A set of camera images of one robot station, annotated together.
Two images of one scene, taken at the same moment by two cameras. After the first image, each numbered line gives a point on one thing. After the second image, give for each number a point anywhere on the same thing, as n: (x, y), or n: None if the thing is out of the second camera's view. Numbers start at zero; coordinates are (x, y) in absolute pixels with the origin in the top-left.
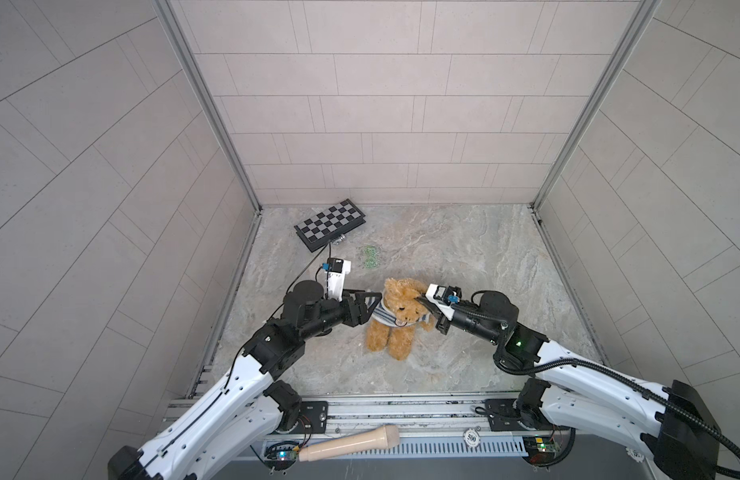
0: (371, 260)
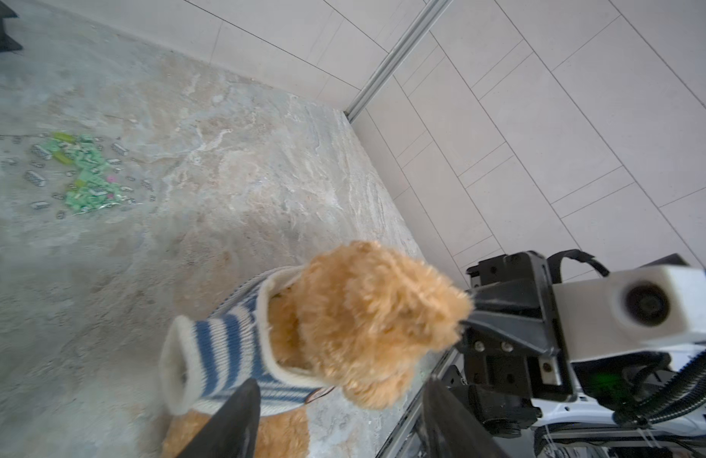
0: (72, 174)
